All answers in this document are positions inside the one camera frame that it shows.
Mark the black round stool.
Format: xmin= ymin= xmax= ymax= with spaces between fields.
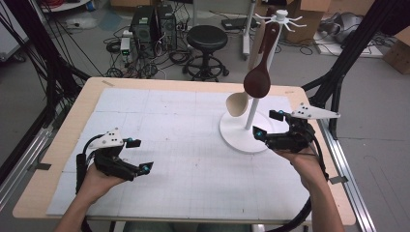
xmin=182 ymin=24 xmax=230 ymax=82

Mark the white utensil rack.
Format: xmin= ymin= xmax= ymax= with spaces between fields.
xmin=219 ymin=9 xmax=308 ymax=154

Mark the person's left hand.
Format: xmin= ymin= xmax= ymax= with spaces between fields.
xmin=77 ymin=164 xmax=128 ymax=205

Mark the open cardboard box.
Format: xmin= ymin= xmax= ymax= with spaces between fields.
xmin=284 ymin=0 xmax=332 ymax=45

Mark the white cabinet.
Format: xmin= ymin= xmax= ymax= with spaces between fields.
xmin=0 ymin=9 xmax=29 ymax=63

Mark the person's right hand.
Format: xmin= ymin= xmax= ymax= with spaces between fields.
xmin=275 ymin=144 xmax=328 ymax=191

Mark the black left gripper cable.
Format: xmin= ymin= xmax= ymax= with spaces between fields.
xmin=74 ymin=134 xmax=99 ymax=195

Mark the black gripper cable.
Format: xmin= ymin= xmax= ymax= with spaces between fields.
xmin=266 ymin=133 xmax=331 ymax=232
xmin=74 ymin=134 xmax=99 ymax=195

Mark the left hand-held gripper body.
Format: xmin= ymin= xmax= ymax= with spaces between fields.
xmin=87 ymin=128 xmax=140 ymax=182

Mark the tangle of black floor cables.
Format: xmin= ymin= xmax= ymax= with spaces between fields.
xmin=103 ymin=9 xmax=201 ymax=80

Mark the white grid mat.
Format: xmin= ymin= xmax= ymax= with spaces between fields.
xmin=46 ymin=87 xmax=327 ymax=223

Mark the white round table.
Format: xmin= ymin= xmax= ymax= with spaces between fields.
xmin=39 ymin=0 xmax=94 ymax=15

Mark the white flat board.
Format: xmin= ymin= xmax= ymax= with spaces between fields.
xmin=313 ymin=30 xmax=385 ymax=60

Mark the black flat box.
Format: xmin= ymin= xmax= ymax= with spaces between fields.
xmin=220 ymin=17 xmax=259 ymax=31

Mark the closed cardboard box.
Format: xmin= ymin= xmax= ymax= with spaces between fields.
xmin=382 ymin=26 xmax=410 ymax=76

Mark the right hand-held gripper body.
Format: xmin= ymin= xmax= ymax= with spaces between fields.
xmin=266 ymin=102 xmax=341 ymax=155

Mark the small white device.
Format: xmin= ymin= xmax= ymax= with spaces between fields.
xmin=119 ymin=36 xmax=132 ymax=55

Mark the light wooden ladle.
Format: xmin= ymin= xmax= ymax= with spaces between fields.
xmin=225 ymin=18 xmax=267 ymax=118

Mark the grey tape piece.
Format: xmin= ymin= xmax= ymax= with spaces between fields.
xmin=328 ymin=175 xmax=349 ymax=186
xmin=31 ymin=161 xmax=52 ymax=172

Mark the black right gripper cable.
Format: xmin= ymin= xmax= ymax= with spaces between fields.
xmin=266 ymin=133 xmax=331 ymax=232

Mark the flat cardboard box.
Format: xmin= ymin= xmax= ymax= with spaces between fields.
xmin=109 ymin=0 xmax=153 ymax=9

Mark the aluminium rail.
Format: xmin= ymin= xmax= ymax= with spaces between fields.
xmin=309 ymin=105 xmax=377 ymax=232
xmin=0 ymin=126 xmax=55 ymax=211

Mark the dark brown wooden spoon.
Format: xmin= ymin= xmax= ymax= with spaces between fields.
xmin=243 ymin=22 xmax=280 ymax=100

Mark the black computer tower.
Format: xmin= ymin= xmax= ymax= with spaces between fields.
xmin=156 ymin=4 xmax=178 ymax=51
xmin=129 ymin=5 xmax=157 ymax=58

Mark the grey white device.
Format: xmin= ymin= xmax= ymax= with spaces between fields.
xmin=317 ymin=12 xmax=365 ymax=45

